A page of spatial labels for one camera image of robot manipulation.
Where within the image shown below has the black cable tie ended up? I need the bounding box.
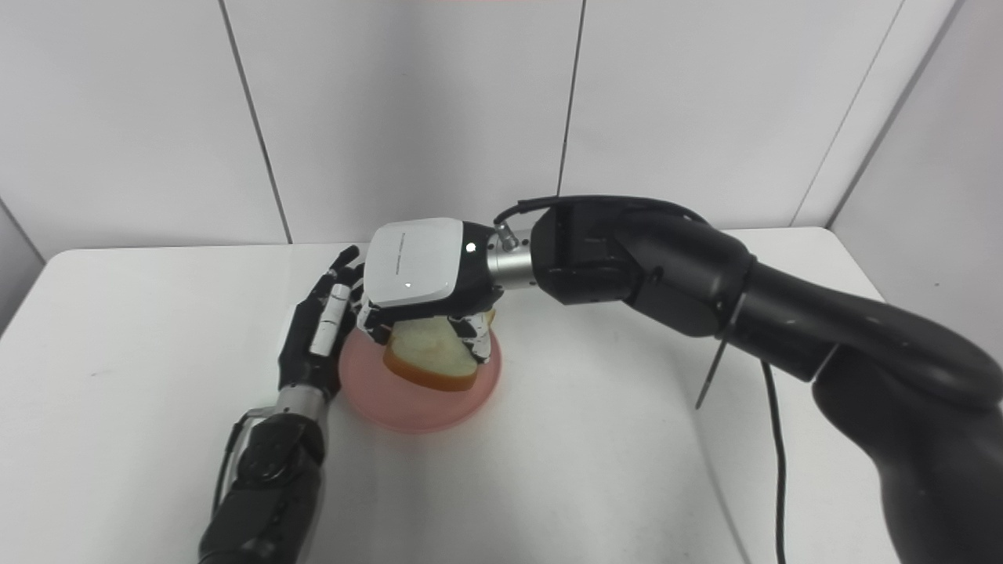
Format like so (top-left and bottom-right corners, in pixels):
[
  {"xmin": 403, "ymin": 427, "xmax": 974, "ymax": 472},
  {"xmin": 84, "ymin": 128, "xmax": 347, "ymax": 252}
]
[{"xmin": 695, "ymin": 291, "xmax": 747, "ymax": 410}]

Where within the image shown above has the slice of bread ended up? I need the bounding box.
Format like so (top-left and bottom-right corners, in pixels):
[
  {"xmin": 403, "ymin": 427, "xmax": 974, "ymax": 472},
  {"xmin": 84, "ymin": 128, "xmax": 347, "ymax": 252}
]
[{"xmin": 382, "ymin": 309, "xmax": 497, "ymax": 393}]

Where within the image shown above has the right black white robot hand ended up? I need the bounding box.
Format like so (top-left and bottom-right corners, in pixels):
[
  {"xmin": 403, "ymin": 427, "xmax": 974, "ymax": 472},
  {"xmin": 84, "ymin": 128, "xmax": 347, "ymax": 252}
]
[{"xmin": 356, "ymin": 216, "xmax": 504, "ymax": 366}]

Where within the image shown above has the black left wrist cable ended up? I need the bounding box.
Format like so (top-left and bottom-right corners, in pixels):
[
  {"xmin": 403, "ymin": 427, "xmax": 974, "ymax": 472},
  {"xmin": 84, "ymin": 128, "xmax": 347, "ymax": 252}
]
[{"xmin": 212, "ymin": 407, "xmax": 269, "ymax": 514}]

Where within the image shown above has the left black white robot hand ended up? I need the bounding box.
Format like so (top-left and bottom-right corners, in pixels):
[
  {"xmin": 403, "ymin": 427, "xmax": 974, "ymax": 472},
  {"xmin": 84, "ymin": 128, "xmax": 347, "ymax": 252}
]
[{"xmin": 277, "ymin": 245, "xmax": 366, "ymax": 401}]

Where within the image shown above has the pink round plate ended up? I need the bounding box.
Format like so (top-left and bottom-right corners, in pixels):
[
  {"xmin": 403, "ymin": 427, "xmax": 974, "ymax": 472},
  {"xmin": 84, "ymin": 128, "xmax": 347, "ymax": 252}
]
[{"xmin": 338, "ymin": 324, "xmax": 503, "ymax": 435}]

